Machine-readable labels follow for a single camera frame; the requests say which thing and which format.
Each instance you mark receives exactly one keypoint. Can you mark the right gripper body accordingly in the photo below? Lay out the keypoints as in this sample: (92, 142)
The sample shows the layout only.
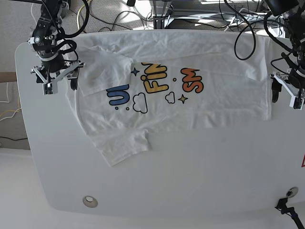
(70, 70)

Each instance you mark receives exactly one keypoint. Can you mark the right table grommet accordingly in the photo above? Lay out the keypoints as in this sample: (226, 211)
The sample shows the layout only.
(292, 192)

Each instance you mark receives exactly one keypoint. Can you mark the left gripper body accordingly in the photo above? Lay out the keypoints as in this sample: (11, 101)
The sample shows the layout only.
(293, 82)

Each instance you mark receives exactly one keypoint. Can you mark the table grommet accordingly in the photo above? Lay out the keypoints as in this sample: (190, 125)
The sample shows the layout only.
(292, 192)
(90, 201)

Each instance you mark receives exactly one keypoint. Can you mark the aluminium table post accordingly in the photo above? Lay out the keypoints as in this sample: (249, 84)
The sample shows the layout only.
(162, 13)

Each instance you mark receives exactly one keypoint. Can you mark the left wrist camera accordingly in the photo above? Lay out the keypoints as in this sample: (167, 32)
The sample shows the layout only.
(297, 102)

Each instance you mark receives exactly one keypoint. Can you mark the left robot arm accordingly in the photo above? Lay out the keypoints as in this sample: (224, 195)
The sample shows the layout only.
(290, 66)

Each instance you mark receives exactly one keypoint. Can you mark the black clamp mount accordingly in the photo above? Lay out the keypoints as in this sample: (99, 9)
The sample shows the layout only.
(290, 211)

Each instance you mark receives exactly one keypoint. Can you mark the red warning sticker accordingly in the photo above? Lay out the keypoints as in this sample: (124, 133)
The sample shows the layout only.
(303, 162)

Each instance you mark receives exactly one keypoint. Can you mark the left table grommet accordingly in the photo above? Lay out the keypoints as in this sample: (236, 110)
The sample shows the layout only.
(90, 201)

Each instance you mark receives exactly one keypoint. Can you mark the white printed T-shirt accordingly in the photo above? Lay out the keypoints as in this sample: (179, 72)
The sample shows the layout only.
(142, 82)

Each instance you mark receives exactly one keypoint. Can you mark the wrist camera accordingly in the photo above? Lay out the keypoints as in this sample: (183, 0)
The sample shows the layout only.
(50, 88)
(297, 102)

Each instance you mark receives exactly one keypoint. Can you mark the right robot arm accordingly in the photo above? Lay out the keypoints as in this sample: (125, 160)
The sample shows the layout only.
(56, 49)

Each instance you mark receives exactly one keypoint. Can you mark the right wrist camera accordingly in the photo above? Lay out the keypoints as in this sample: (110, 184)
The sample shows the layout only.
(50, 88)

